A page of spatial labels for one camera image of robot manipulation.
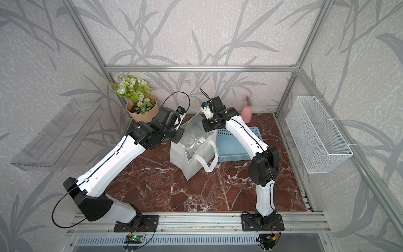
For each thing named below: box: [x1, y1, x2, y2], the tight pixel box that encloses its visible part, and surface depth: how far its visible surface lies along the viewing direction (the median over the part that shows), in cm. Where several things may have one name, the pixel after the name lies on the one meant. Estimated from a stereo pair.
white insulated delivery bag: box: [170, 111, 219, 181], surface depth 81 cm
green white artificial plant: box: [109, 75, 156, 115], surface depth 96 cm
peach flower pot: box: [125, 94, 159, 123], surface depth 101 cm
